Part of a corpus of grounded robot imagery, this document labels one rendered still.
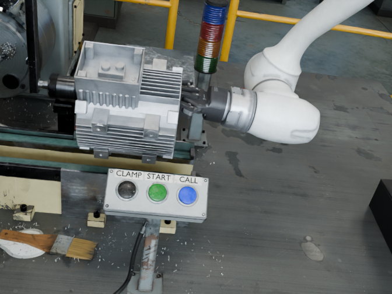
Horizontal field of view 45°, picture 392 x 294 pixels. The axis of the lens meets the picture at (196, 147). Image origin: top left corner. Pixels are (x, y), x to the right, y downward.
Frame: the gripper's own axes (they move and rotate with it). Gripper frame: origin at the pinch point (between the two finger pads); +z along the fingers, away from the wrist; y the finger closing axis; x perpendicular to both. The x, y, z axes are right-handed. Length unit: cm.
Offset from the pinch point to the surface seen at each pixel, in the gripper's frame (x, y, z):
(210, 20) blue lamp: -8.3, -27.4, -16.6
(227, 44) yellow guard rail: 71, -224, -61
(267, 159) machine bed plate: 26, -23, -43
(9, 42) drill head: 6.9, -20.9, 29.8
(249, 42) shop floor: 100, -319, -100
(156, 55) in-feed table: 19, -60, -7
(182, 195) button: 3.0, 28.2, -12.0
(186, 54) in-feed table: 17, -64, -17
